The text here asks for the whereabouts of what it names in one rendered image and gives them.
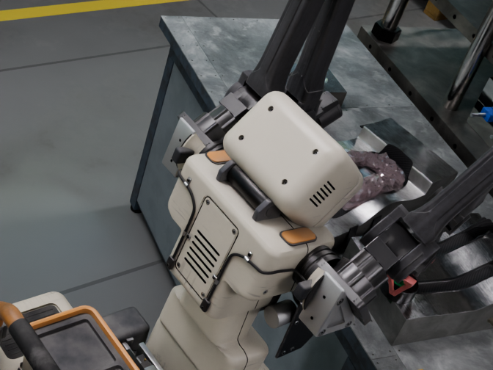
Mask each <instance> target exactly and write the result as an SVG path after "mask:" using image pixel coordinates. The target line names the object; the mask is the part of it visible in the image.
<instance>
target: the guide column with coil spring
mask: <svg viewBox="0 0 493 370"><path fill-rule="evenodd" d="M492 41H493V0H492V2H491V4H490V6H489V8H488V10H487V12H486V14H485V16H484V18H483V20H482V22H481V25H480V26H479V28H478V31H477V33H476V35H475V37H474V39H473V41H472V43H471V45H470V47H469V49H468V51H467V53H466V55H465V57H464V59H463V61H462V63H461V65H460V67H459V69H458V71H457V73H456V75H455V77H454V79H453V81H452V83H451V85H450V87H449V89H448V91H447V93H446V95H445V97H444V99H443V101H442V105H443V106H444V107H445V108H446V109H449V110H452V111H456V110H457V109H458V107H459V105H460V103H461V101H462V99H463V97H464V95H465V93H466V91H467V90H468V88H469V86H470V84H471V82H472V80H473V78H474V76H475V74H476V72H477V70H478V68H479V66H480V64H481V62H482V60H483V58H484V57H485V55H486V52H487V51H488V49H489V46H490V45H491V43H492Z"/></svg>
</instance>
